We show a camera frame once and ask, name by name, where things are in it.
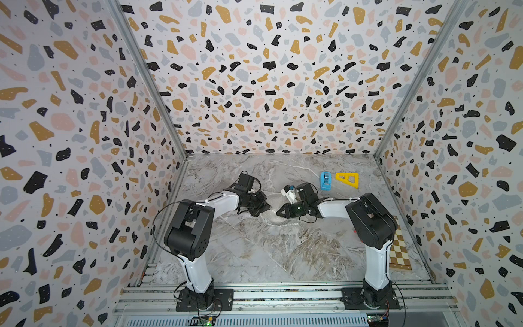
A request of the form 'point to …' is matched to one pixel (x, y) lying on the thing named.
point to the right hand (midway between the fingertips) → (279, 213)
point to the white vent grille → (257, 320)
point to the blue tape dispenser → (325, 180)
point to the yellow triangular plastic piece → (346, 179)
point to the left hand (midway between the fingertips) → (276, 204)
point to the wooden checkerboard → (399, 257)
